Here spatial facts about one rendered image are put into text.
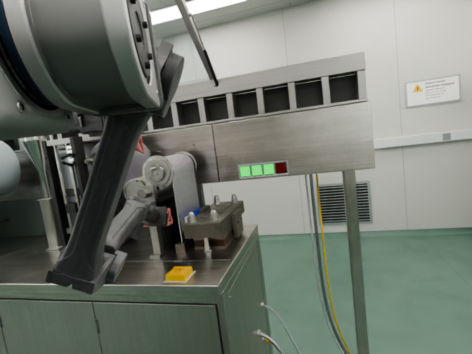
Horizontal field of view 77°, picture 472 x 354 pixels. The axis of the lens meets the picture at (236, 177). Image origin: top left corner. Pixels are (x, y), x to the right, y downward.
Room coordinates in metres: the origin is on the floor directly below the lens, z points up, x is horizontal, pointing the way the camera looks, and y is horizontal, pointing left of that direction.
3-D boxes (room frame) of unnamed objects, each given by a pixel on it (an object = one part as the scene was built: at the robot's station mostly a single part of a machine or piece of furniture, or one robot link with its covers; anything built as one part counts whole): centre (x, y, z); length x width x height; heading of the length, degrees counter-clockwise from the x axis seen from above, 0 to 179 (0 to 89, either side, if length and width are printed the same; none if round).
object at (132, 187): (1.41, 0.41, 1.17); 0.26 x 0.12 x 0.12; 164
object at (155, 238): (1.23, 0.37, 1.05); 0.06 x 0.05 x 0.31; 164
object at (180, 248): (1.37, 0.23, 0.92); 0.28 x 0.04 x 0.04; 164
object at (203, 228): (1.37, 0.11, 1.00); 0.40 x 0.16 x 0.06; 164
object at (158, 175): (1.25, 0.33, 1.25); 0.07 x 0.02 x 0.07; 74
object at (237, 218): (1.36, 0.02, 0.96); 0.10 x 0.03 x 0.11; 164
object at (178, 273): (0.99, 0.24, 0.91); 0.07 x 0.07 x 0.02; 74
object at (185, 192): (1.37, 0.23, 1.11); 0.23 x 0.01 x 0.18; 164
